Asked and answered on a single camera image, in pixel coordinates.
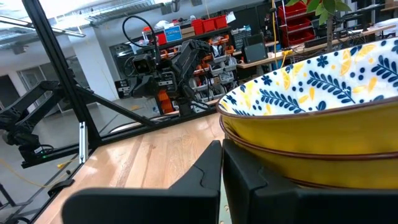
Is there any black aluminium table frame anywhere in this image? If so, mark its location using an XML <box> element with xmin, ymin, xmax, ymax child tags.
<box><xmin>0</xmin><ymin>0</ymin><xmax>218</xmax><ymax>224</ymax></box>

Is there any yellow hanging cable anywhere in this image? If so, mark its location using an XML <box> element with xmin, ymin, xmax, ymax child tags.
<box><xmin>271</xmin><ymin>0</ymin><xmax>278</xmax><ymax>70</ymax></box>

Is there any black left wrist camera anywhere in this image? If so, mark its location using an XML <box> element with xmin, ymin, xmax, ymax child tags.
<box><xmin>131</xmin><ymin>54</ymin><xmax>154</xmax><ymax>75</ymax></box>

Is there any black equipment case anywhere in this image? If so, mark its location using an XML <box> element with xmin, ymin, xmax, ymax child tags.
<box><xmin>242</xmin><ymin>33</ymin><xmax>268</xmax><ymax>64</ymax></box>

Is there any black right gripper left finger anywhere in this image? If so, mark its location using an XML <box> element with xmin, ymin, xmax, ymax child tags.
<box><xmin>61</xmin><ymin>139</ymin><xmax>223</xmax><ymax>224</ymax></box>

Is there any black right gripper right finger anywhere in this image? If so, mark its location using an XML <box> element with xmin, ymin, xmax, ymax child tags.
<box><xmin>222</xmin><ymin>138</ymin><xmax>398</xmax><ymax>224</ymax></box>

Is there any pale green perforated metal shelf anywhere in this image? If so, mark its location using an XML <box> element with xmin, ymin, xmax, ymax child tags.
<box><xmin>218</xmin><ymin>183</ymin><xmax>233</xmax><ymax>224</ymax></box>

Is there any small red storage bin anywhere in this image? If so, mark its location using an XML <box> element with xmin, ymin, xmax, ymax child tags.
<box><xmin>154</xmin><ymin>32</ymin><xmax>168</xmax><ymax>47</ymax></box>

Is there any blue cardboard box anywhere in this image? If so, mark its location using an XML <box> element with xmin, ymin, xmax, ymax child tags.
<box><xmin>164</xmin><ymin>25</ymin><xmax>183</xmax><ymax>44</ymax></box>

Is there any red plastic storage bin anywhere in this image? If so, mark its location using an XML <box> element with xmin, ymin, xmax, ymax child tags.
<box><xmin>214</xmin><ymin>14</ymin><xmax>229</xmax><ymax>30</ymax></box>
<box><xmin>201</xmin><ymin>17</ymin><xmax>217</xmax><ymax>34</ymax></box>
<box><xmin>190</xmin><ymin>19</ymin><xmax>205</xmax><ymax>36</ymax></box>

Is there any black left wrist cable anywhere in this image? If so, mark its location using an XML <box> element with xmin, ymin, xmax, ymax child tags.
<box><xmin>121</xmin><ymin>15</ymin><xmax>162</xmax><ymax>65</ymax></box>

